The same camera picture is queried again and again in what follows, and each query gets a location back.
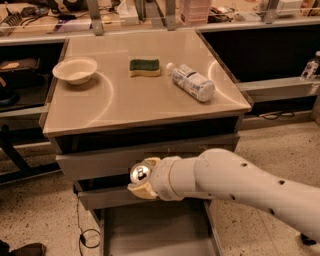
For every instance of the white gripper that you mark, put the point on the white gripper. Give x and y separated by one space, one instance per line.
162 180

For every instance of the silver 7up soda can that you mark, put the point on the silver 7up soda can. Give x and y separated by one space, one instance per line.
139 172

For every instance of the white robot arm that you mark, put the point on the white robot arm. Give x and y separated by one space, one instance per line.
219 173

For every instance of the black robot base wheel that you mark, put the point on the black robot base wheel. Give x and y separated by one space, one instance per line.
307 241

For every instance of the grey top drawer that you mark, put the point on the grey top drawer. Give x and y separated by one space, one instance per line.
116 161

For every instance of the grey open bottom drawer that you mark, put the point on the grey open bottom drawer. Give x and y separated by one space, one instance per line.
159 228

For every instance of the grey middle drawer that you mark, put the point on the grey middle drawer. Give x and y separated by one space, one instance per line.
108 192

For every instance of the grey drawer cabinet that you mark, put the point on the grey drawer cabinet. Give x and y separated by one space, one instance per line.
114 110

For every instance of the clear plastic water bottle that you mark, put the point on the clear plastic water bottle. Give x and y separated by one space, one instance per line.
191 81

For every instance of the green and yellow sponge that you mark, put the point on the green and yellow sponge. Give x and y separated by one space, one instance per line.
144 67

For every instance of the white paper bowl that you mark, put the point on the white paper bowl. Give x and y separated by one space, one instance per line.
75 71

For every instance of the dark shoe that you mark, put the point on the dark shoe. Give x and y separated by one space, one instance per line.
34 249

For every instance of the white tissue box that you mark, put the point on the white tissue box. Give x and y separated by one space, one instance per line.
127 13

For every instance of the pink stacked trays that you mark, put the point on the pink stacked trays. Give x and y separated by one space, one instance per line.
194 12

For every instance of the small bottle on shelf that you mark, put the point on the small bottle on shelf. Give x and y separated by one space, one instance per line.
311 67

